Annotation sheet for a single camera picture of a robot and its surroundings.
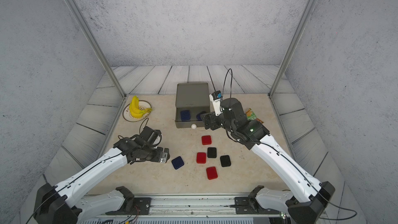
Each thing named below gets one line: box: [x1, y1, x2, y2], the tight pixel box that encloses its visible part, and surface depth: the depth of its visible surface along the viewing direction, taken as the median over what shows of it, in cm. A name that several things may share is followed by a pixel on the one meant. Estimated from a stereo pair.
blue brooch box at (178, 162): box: [171, 156, 185, 170], surface depth 88 cm
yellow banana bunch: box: [129, 95, 153, 119], surface depth 107 cm
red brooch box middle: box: [196, 151, 207, 164], surface depth 91 cm
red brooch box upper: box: [201, 135, 212, 146], surface depth 98 cm
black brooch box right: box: [219, 155, 232, 167], surface depth 88 cm
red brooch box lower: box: [206, 166, 218, 180], surface depth 84 cm
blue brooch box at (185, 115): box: [180, 109, 191, 121], surface depth 91 cm
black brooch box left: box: [207, 147, 217, 159], surface depth 93 cm
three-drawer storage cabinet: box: [174, 82, 211, 129], surface depth 92 cm
